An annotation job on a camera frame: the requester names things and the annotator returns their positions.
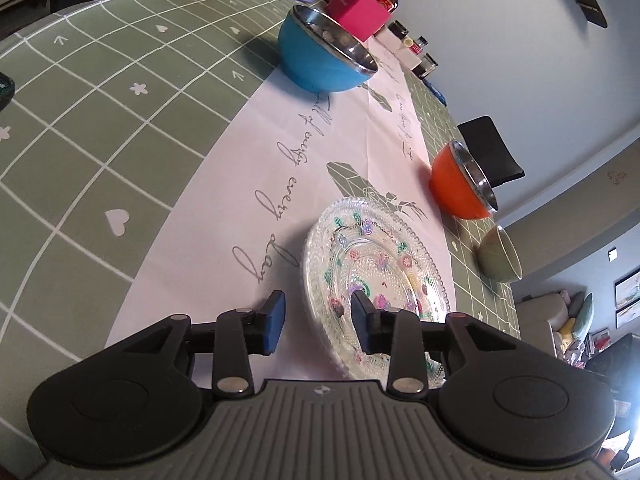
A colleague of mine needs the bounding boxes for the beige sofa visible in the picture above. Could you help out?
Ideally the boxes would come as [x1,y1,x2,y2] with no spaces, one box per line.
[515,292,575,360]

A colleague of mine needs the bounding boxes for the green checked tablecloth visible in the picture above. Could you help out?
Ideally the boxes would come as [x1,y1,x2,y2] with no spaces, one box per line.
[1,0,520,478]

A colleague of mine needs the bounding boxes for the blue steel bowl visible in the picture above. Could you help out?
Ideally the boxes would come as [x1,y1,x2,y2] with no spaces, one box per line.
[278,4,378,93]

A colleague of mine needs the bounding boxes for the dark lidded jar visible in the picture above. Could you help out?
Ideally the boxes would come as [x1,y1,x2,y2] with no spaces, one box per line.
[387,21,409,40]

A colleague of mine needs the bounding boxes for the red label small bottle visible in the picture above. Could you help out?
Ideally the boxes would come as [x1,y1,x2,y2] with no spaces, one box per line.
[410,36,428,55]

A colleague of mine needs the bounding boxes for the white flat box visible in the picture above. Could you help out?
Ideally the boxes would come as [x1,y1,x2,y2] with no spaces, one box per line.
[374,27,421,70]

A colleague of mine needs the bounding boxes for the clear glass plate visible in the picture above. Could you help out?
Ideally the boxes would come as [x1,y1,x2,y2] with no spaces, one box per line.
[302,197,451,382]

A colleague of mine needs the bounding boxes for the orange steel bowl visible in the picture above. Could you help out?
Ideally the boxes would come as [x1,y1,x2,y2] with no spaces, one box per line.
[428,141,498,220]

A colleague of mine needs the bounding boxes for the pink deer table runner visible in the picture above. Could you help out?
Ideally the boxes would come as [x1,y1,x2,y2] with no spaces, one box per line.
[110,41,454,380]

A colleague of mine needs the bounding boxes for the green ceramic bowl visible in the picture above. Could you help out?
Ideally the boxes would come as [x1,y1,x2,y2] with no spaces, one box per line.
[476,226,523,283]

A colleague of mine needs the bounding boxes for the framed wall pictures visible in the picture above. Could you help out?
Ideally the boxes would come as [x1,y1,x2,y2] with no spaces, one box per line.
[614,269,640,328]

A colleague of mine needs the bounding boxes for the blue flat packet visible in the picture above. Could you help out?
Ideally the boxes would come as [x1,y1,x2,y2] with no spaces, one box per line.
[423,79,448,107]

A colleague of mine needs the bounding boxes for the right black chair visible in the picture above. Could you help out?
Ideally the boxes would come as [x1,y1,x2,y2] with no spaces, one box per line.
[458,116,525,188]

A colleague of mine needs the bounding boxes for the dark glass jar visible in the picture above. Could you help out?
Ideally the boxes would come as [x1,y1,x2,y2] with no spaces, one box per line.
[412,53,438,79]

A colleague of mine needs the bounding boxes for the pink square box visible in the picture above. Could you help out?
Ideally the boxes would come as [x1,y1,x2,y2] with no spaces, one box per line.
[326,0,390,42]

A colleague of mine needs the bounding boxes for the black smartphone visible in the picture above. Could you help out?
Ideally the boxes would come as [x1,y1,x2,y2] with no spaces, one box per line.
[0,73,15,112]

